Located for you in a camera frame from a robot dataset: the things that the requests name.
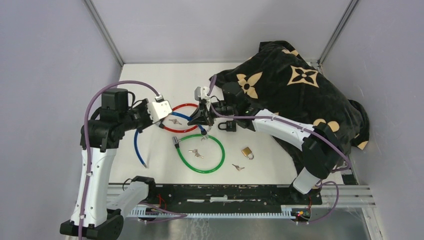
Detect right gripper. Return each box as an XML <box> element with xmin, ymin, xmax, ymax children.
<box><xmin>188</xmin><ymin>100</ymin><xmax>237</xmax><ymax>127</ymax></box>

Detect blue cable lock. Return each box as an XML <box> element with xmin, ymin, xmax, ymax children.
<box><xmin>133</xmin><ymin>111</ymin><xmax>192</xmax><ymax>169</ymax></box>

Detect red cable lock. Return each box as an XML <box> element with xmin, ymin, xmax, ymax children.
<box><xmin>158</xmin><ymin>102</ymin><xmax>201</xmax><ymax>134</ymax></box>

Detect red cable lock keys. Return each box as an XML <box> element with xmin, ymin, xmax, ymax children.
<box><xmin>169</xmin><ymin>118</ymin><xmax>182</xmax><ymax>125</ymax></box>

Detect black padlock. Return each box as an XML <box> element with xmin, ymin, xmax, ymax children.
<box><xmin>217</xmin><ymin>120</ymin><xmax>237</xmax><ymax>133</ymax></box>

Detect green cable lock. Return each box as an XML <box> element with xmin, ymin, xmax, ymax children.
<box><xmin>171</xmin><ymin>133</ymin><xmax>226</xmax><ymax>174</ymax></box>

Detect small brass padlock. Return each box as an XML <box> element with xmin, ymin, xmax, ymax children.
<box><xmin>241</xmin><ymin>147</ymin><xmax>255</xmax><ymax>160</ymax></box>

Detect small padlock keys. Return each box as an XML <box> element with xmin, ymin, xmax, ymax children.
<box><xmin>232</xmin><ymin>164</ymin><xmax>245</xmax><ymax>172</ymax></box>

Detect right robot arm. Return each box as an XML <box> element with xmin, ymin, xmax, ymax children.
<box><xmin>189</xmin><ymin>82</ymin><xmax>348</xmax><ymax>204</ymax></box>

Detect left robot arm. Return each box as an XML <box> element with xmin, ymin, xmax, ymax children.
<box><xmin>59</xmin><ymin>88</ymin><xmax>158</xmax><ymax>240</ymax></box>

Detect black floral blanket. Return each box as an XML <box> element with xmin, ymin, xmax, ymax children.
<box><xmin>211</xmin><ymin>40</ymin><xmax>371</xmax><ymax>173</ymax></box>

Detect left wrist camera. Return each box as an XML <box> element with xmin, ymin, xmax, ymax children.
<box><xmin>147</xmin><ymin>94</ymin><xmax>173</xmax><ymax>124</ymax></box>

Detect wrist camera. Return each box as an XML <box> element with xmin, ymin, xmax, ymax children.
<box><xmin>194</xmin><ymin>86</ymin><xmax>211</xmax><ymax>110</ymax></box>
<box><xmin>147</xmin><ymin>94</ymin><xmax>173</xmax><ymax>124</ymax></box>

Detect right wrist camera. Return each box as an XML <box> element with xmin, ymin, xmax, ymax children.
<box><xmin>194</xmin><ymin>86</ymin><xmax>211</xmax><ymax>110</ymax></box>

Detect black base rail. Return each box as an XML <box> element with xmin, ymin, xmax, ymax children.
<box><xmin>143</xmin><ymin>183</ymin><xmax>323</xmax><ymax>214</ymax></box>

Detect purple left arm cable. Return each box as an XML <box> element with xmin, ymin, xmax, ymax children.
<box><xmin>77</xmin><ymin>80</ymin><xmax>188</xmax><ymax>240</ymax></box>

